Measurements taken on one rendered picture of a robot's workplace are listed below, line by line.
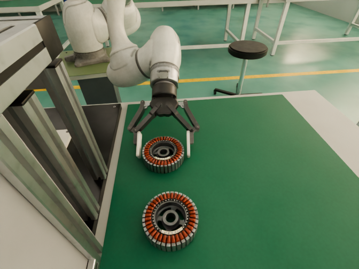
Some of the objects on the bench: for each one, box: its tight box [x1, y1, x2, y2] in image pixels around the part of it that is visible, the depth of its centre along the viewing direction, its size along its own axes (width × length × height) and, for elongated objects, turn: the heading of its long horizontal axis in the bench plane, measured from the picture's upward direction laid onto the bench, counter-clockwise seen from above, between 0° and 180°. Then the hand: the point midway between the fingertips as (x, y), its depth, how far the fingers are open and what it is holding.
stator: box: [142, 136, 184, 173], centre depth 54 cm, size 11×11×4 cm
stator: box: [142, 192, 198, 252], centre depth 41 cm, size 11×11×4 cm
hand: (163, 152), depth 54 cm, fingers open, 13 cm apart
